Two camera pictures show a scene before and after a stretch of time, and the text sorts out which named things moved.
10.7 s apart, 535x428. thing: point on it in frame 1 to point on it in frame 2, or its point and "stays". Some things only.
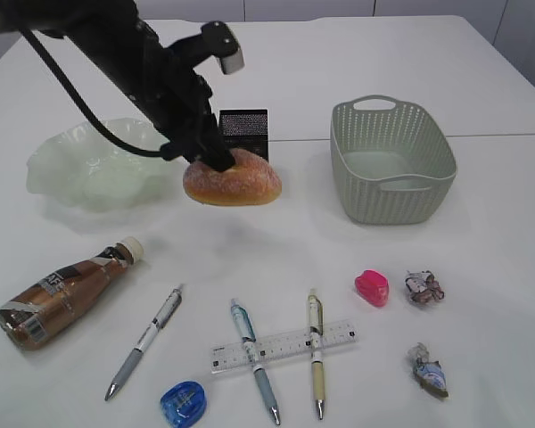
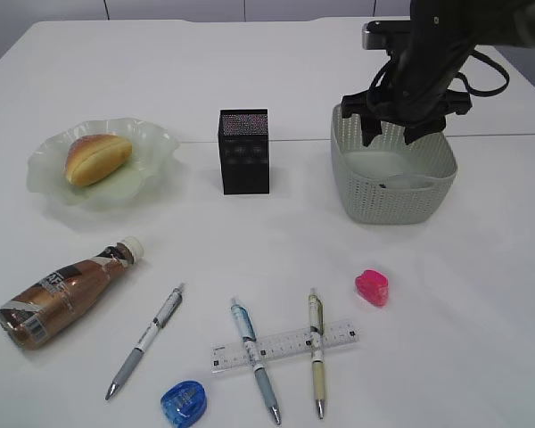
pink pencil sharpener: [373, 287] stays
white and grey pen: [149, 335] stays
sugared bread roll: [253, 180] to [91, 159]
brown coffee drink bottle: [30, 320] stays
